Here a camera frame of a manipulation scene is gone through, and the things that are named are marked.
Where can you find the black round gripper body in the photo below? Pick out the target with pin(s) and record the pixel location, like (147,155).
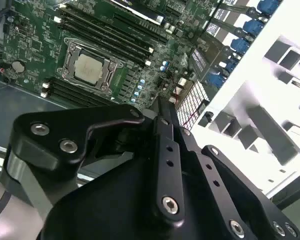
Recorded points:
(110,205)

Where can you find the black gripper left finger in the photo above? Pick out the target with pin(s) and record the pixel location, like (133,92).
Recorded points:
(52,125)

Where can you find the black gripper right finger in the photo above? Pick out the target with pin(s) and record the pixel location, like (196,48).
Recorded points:
(225,200)

